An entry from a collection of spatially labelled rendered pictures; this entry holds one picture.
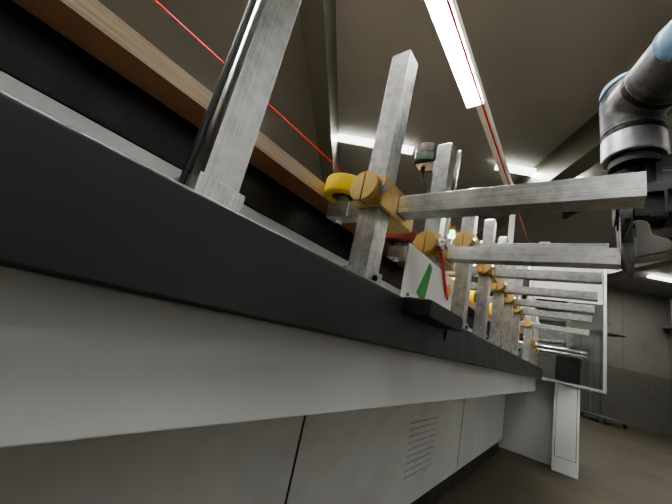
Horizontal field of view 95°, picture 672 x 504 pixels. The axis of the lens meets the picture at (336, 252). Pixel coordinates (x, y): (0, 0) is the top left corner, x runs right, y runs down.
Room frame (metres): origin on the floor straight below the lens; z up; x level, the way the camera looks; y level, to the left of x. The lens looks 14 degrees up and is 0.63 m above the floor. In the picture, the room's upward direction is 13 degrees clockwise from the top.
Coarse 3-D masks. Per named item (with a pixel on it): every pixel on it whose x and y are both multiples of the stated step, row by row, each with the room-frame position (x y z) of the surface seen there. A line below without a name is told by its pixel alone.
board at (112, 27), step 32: (32, 0) 0.25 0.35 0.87; (64, 0) 0.25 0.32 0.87; (96, 0) 0.26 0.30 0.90; (64, 32) 0.29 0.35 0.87; (96, 32) 0.28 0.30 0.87; (128, 32) 0.29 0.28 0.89; (128, 64) 0.32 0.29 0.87; (160, 64) 0.32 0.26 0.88; (160, 96) 0.36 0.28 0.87; (192, 96) 0.35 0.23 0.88; (256, 160) 0.48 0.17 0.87; (288, 160) 0.49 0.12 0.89; (320, 192) 0.56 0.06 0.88; (352, 224) 0.69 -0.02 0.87
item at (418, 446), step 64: (0, 0) 0.26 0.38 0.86; (0, 64) 0.27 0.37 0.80; (64, 64) 0.30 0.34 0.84; (128, 128) 0.36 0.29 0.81; (192, 128) 0.41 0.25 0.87; (256, 192) 0.52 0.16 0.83; (384, 256) 0.89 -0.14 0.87; (0, 448) 0.37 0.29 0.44; (64, 448) 0.41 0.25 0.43; (128, 448) 0.47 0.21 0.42; (192, 448) 0.54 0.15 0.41; (256, 448) 0.64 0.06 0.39; (320, 448) 0.79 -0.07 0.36; (384, 448) 1.05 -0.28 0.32; (448, 448) 1.56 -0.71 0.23
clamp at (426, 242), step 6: (420, 234) 0.62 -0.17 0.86; (426, 234) 0.61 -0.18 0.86; (432, 234) 0.60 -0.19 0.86; (438, 234) 0.62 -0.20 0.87; (414, 240) 0.63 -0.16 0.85; (420, 240) 0.62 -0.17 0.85; (426, 240) 0.61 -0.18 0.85; (432, 240) 0.60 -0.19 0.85; (420, 246) 0.62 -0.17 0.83; (426, 246) 0.61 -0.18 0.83; (432, 246) 0.60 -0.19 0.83; (426, 252) 0.61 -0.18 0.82; (432, 252) 0.61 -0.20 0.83; (438, 252) 0.61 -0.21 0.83; (444, 252) 0.64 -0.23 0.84; (438, 258) 0.63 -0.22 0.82; (444, 258) 0.64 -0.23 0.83; (444, 264) 0.66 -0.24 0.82; (450, 264) 0.68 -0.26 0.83; (450, 270) 0.70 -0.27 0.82
